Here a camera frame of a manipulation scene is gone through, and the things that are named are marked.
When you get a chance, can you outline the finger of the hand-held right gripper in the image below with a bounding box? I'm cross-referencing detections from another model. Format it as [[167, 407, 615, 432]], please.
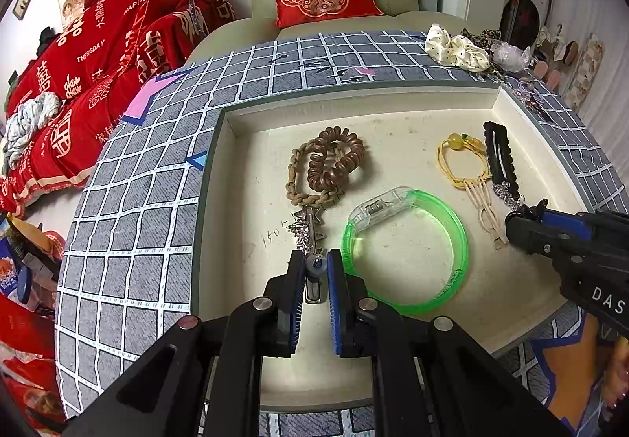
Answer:
[[522, 198, 610, 234], [505, 211, 585, 267]]

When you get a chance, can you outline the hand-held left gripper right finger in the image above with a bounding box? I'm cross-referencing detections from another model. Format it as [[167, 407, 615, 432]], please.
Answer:
[[327, 249, 573, 437]]

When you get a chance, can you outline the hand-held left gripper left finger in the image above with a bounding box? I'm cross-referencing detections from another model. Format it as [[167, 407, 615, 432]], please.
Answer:
[[61, 249, 308, 437]]

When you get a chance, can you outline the silver rhinestone hair clip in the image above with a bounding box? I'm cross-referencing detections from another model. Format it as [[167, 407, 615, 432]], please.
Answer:
[[290, 206, 327, 305]]

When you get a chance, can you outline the green transparent bangle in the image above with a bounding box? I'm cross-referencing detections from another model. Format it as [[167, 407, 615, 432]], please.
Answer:
[[342, 186, 470, 317]]

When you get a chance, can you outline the black scalloped hair clip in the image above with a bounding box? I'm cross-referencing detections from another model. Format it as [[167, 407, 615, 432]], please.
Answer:
[[483, 121, 526, 209]]

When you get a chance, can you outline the brown spiral hair tie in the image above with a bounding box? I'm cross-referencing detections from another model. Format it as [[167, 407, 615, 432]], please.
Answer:
[[307, 125, 367, 194]]

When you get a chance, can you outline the cream square tray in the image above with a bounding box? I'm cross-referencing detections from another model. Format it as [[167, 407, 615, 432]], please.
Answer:
[[189, 82, 598, 413]]

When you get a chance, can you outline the pile of small hair accessories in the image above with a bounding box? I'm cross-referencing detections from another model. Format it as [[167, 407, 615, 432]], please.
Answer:
[[508, 73, 556, 123]]

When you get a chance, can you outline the grey checkered tablecloth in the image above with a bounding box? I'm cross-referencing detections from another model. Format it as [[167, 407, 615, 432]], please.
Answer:
[[53, 29, 629, 437]]

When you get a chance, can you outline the clear plastic bag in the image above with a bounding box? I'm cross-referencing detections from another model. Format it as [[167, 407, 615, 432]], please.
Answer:
[[491, 40, 534, 73]]

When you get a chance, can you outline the cream dotted scrunchie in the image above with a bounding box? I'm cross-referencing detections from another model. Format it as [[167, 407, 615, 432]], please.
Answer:
[[424, 23, 492, 74]]

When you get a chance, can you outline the leopard print scrunchie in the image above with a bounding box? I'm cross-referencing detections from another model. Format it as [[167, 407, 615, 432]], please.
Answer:
[[459, 26, 504, 49]]

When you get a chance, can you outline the white washing machine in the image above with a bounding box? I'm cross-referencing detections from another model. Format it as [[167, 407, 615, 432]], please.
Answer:
[[498, 0, 548, 49]]

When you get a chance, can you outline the cardboard box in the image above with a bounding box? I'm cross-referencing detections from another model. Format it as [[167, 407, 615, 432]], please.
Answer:
[[0, 216, 64, 315]]

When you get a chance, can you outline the blue lidded jar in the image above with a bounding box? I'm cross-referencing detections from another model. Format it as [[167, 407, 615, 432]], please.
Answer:
[[17, 267, 33, 302]]

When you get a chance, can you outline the red cloth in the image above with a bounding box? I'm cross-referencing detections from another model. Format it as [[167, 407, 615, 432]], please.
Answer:
[[0, 294, 64, 423]]

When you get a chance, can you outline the red printed sofa cover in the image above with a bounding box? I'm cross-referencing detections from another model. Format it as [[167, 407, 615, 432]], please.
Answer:
[[0, 0, 237, 216]]

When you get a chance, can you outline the grey white bundled cloth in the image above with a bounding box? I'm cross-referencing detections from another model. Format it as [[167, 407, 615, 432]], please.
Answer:
[[2, 92, 62, 172]]

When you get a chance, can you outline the yellow beaded hair tie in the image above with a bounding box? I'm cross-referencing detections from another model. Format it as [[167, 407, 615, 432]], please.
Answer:
[[436, 132, 492, 192]]

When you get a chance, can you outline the brown chain bracelet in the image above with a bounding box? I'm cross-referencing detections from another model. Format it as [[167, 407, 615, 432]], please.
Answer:
[[286, 138, 346, 218]]

